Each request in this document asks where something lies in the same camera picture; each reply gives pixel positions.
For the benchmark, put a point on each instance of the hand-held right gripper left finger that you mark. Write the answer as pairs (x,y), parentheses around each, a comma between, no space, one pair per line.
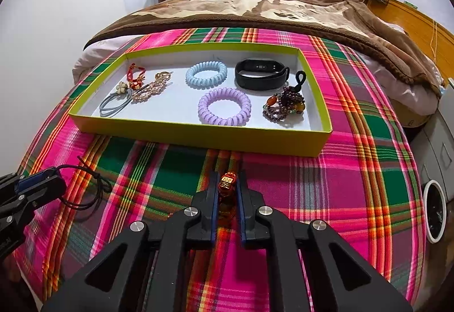
(212,223)

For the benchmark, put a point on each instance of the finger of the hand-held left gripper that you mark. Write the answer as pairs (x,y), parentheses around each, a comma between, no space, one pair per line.
(32,181)
(39,198)

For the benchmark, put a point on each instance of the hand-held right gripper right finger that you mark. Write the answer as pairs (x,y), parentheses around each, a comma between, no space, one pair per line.
(241,223)

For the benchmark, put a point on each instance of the yellow-green shallow cardboard box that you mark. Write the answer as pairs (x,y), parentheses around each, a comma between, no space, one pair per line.
(170,109)

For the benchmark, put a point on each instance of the gold hair clip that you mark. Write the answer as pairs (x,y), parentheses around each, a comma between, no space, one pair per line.
(152,86)

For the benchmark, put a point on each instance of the pink green plaid cloth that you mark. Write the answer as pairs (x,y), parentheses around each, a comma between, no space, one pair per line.
(354,163)

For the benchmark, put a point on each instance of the black smart band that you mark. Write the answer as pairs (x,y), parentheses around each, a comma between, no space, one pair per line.
(260,66)

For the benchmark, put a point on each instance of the black bin with white rim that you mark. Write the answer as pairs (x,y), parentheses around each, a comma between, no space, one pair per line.
(434,212)

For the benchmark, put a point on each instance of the grey cabinet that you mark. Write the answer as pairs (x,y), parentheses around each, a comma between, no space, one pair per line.
(439,148)

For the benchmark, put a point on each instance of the brown patterned blanket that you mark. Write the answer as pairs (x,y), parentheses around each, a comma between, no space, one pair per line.
(248,3)

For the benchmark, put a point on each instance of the wooden bed headboard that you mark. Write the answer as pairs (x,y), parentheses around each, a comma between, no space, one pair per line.
(415,21)

